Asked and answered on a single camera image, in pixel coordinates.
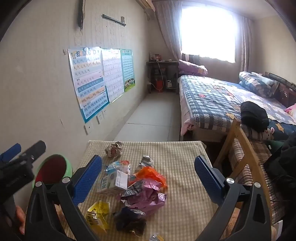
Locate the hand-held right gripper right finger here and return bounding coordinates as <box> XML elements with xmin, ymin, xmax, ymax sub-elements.
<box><xmin>194</xmin><ymin>155</ymin><xmax>272</xmax><ymax>241</ymax></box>

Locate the dark wooden headboard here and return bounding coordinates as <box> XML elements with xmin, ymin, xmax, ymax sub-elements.
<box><xmin>264</xmin><ymin>72</ymin><xmax>296</xmax><ymax>107</ymax></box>

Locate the pink plastic wrapper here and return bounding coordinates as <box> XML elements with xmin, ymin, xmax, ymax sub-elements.
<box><xmin>120</xmin><ymin>178</ymin><xmax>167</xmax><ymax>215</ymax></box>

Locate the dark brown snack wrapper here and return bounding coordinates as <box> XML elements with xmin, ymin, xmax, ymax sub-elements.
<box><xmin>113</xmin><ymin>207</ymin><xmax>148</xmax><ymax>232</ymax></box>

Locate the pink bed sheet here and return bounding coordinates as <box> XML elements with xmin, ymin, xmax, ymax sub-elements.
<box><xmin>179</xmin><ymin>93</ymin><xmax>195</xmax><ymax>136</ymax></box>

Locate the white air conditioner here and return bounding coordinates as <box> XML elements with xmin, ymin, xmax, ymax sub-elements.
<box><xmin>135</xmin><ymin>0</ymin><xmax>156</xmax><ymax>11</ymax></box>

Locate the bright window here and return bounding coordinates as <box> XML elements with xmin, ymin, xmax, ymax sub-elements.
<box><xmin>180</xmin><ymin>5</ymin><xmax>238</xmax><ymax>63</ymax></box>

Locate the dark cloth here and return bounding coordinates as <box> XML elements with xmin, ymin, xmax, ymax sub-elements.
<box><xmin>262</xmin><ymin>132</ymin><xmax>296</xmax><ymax>232</ymax></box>

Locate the dark metal shelf rack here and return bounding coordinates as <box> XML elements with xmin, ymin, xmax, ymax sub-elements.
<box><xmin>146</xmin><ymin>60</ymin><xmax>179</xmax><ymax>94</ymax></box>

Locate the blue plaid pillow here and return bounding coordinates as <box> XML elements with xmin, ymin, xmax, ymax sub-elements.
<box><xmin>238</xmin><ymin>71</ymin><xmax>279</xmax><ymax>98</ymax></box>

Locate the white printed paper cup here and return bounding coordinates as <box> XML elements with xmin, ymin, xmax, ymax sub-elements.
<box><xmin>139</xmin><ymin>155</ymin><xmax>154</xmax><ymax>173</ymax></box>

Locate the pale patterned curtain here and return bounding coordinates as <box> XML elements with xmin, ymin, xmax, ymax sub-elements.
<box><xmin>153</xmin><ymin>0</ymin><xmax>183</xmax><ymax>61</ymax></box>
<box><xmin>235</xmin><ymin>14</ymin><xmax>253</xmax><ymax>72</ymax></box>

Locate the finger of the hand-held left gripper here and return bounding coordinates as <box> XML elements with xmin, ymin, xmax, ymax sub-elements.
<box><xmin>0</xmin><ymin>143</ymin><xmax>22</xmax><ymax>163</ymax></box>
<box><xmin>20</xmin><ymin>140</ymin><xmax>47</xmax><ymax>163</ymax></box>

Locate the paper ball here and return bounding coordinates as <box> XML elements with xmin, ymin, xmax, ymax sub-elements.
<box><xmin>105</xmin><ymin>141</ymin><xmax>124</xmax><ymax>158</ymax></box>

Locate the white chart wall poster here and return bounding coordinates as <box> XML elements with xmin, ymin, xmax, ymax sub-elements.
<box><xmin>101</xmin><ymin>48</ymin><xmax>125</xmax><ymax>103</ymax></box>

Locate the green bordered wall poster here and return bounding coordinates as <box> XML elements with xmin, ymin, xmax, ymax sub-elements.
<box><xmin>120</xmin><ymin>49</ymin><xmax>136</xmax><ymax>93</ymax></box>

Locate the checkered cloth table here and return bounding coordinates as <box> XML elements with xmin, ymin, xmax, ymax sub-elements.
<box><xmin>58</xmin><ymin>140</ymin><xmax>234</xmax><ymax>241</ymax></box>

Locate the yellow snack wrapper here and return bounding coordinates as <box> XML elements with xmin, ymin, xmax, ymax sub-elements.
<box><xmin>86</xmin><ymin>200</ymin><xmax>111</xmax><ymax>234</ymax></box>

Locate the person's left hand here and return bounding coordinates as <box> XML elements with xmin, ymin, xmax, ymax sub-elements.
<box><xmin>14</xmin><ymin>205</ymin><xmax>26</xmax><ymax>235</ymax></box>

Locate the white milk carton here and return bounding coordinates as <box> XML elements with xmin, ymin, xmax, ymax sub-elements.
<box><xmin>96</xmin><ymin>170</ymin><xmax>128</xmax><ymax>194</ymax></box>

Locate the wooden chair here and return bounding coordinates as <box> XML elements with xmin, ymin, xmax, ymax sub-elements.
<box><xmin>213</xmin><ymin>118</ymin><xmax>287</xmax><ymax>225</ymax></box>

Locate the green bin with red interior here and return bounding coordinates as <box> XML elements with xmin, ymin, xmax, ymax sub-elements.
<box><xmin>32</xmin><ymin>155</ymin><xmax>73</xmax><ymax>188</ymax></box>

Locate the blue bordered wall poster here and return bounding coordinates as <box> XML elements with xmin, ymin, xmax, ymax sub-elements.
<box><xmin>68</xmin><ymin>46</ymin><xmax>110</xmax><ymax>124</ymax></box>

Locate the orange plastic bag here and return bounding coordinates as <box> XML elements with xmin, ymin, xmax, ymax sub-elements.
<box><xmin>128</xmin><ymin>166</ymin><xmax>168</xmax><ymax>189</ymax></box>

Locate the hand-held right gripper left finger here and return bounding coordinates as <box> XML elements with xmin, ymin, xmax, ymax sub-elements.
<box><xmin>24</xmin><ymin>155</ymin><xmax>107</xmax><ymax>241</ymax></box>

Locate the metal wall rail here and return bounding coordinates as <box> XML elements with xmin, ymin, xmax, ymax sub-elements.
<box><xmin>102</xmin><ymin>14</ymin><xmax>127</xmax><ymax>27</ymax></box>

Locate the dark hanging wall object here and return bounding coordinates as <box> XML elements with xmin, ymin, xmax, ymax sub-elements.
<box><xmin>77</xmin><ymin>0</ymin><xmax>84</xmax><ymax>32</ymax></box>

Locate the blue silver snack wrapper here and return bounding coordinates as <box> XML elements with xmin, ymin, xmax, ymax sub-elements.
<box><xmin>103</xmin><ymin>160</ymin><xmax>131</xmax><ymax>176</ymax></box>

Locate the black cloth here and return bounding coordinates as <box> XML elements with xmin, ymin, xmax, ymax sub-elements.
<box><xmin>240</xmin><ymin>101</ymin><xmax>270</xmax><ymax>132</ymax></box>

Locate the pink folded blanket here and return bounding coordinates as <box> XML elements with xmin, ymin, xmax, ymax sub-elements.
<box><xmin>178</xmin><ymin>60</ymin><xmax>208</xmax><ymax>76</ymax></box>

